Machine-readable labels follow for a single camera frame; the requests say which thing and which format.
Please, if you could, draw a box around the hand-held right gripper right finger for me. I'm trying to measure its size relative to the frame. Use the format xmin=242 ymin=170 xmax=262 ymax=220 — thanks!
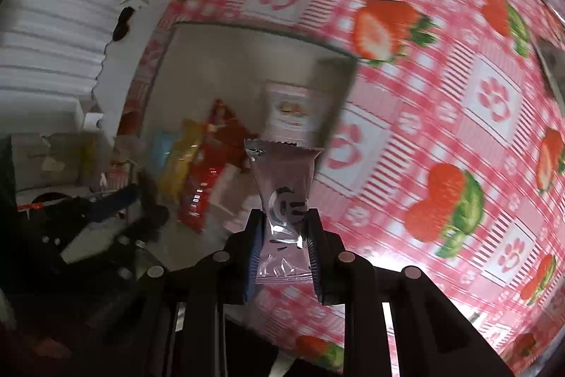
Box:
xmin=304 ymin=208 xmax=515 ymax=377

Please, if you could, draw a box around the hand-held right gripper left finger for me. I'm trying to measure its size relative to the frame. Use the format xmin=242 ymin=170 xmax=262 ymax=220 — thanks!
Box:
xmin=128 ymin=207 xmax=266 ymax=377

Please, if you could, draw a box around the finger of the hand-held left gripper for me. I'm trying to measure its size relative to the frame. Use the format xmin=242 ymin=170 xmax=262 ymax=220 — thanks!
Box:
xmin=57 ymin=171 xmax=171 ymax=272
xmin=86 ymin=184 xmax=141 ymax=224

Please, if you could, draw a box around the shiny red long snack packet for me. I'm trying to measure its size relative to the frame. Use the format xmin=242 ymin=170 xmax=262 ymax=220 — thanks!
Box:
xmin=178 ymin=163 xmax=227 ymax=235

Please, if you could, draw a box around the tan yellow snack packet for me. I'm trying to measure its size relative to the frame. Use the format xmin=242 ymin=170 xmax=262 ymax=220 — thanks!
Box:
xmin=159 ymin=118 xmax=204 ymax=206

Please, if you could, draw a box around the mauve pink snack packet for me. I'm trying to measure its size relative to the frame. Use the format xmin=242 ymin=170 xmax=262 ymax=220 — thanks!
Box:
xmin=244 ymin=139 xmax=322 ymax=286

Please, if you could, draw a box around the white snack packet cookie print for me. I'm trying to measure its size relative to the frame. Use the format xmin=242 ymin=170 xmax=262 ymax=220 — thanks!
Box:
xmin=264 ymin=80 xmax=333 ymax=145

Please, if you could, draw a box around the clear plastic storage box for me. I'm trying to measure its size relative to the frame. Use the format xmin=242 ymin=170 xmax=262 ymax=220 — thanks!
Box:
xmin=117 ymin=21 xmax=359 ymax=255

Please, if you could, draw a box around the beige cardboard box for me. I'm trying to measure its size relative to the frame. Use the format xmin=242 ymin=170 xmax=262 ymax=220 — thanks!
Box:
xmin=11 ymin=132 xmax=96 ymax=189

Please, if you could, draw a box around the white tape roll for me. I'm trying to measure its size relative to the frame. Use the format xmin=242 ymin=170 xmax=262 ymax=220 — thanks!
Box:
xmin=83 ymin=111 xmax=105 ymax=131

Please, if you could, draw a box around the small black object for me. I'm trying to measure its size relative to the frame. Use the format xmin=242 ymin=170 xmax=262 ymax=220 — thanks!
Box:
xmin=112 ymin=6 xmax=136 ymax=42

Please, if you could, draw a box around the strawberry printed tablecloth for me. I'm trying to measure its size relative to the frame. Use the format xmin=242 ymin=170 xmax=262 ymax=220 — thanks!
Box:
xmin=117 ymin=0 xmax=565 ymax=374

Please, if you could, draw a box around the white ribbed foam sheet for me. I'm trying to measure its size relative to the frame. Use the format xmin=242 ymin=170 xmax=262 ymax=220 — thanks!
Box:
xmin=0 ymin=0 xmax=153 ymax=115

